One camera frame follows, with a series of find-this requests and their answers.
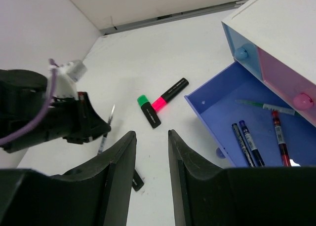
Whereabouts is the dark slim pen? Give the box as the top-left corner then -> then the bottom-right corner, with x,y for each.
232,123 -> 255,167

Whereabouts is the purple cap marker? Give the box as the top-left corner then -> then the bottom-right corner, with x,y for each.
239,120 -> 265,167

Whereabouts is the dark blue drawer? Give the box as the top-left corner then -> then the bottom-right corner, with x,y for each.
185,63 -> 316,167

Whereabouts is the black pink highlighter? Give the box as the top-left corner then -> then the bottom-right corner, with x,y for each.
152,77 -> 189,113

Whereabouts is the white drawer cabinet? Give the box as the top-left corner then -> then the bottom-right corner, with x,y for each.
221,0 -> 316,86

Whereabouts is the small black object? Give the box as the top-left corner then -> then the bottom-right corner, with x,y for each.
132,169 -> 144,191

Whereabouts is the metal rail back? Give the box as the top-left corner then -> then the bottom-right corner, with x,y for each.
100,0 -> 249,36

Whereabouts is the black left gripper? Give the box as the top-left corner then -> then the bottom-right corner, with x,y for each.
46,92 -> 111,145

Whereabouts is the green clear pen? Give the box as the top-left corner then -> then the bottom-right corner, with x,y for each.
236,100 -> 301,116

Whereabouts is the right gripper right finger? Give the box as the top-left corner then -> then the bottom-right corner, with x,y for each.
168,130 -> 225,226

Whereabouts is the light blue drawer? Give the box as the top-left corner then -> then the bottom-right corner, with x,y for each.
222,22 -> 262,80

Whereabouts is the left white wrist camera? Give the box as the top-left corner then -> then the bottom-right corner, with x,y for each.
46,59 -> 87,100

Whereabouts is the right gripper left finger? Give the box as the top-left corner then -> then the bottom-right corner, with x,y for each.
50,131 -> 137,226

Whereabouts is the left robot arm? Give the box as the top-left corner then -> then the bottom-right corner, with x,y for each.
0,70 -> 111,153

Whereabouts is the pink drawer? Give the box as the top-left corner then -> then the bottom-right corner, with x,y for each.
258,48 -> 316,125

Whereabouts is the red cap marker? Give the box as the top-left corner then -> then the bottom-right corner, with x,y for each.
272,111 -> 291,167

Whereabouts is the green cap marker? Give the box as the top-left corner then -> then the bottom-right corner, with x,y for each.
137,95 -> 161,129

